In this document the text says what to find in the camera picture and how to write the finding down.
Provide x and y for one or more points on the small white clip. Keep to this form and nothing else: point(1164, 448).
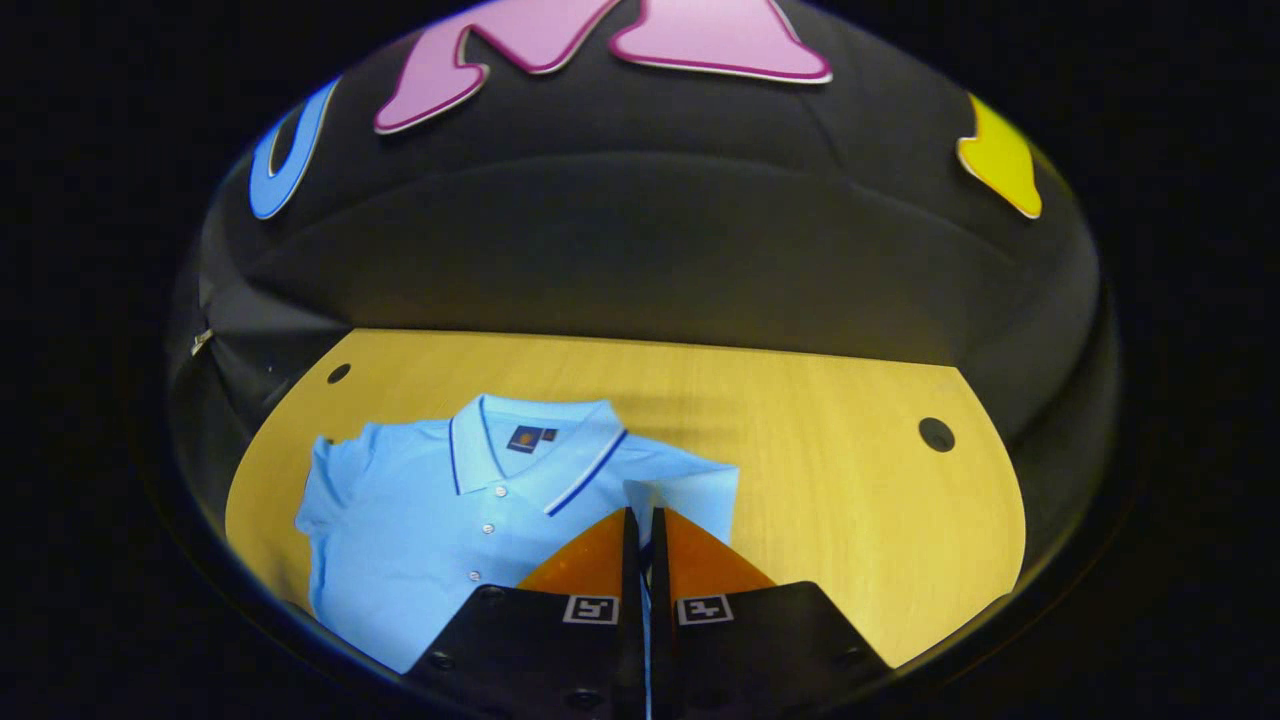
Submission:
point(201, 342)

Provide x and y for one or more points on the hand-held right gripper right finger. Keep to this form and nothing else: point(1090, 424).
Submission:
point(660, 650)

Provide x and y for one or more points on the light blue T-shirt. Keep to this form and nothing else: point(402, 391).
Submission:
point(400, 520)

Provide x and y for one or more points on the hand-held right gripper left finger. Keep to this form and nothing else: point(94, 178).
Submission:
point(632, 640)

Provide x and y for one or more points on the black backdrop cloth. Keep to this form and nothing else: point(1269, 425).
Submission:
point(650, 230)

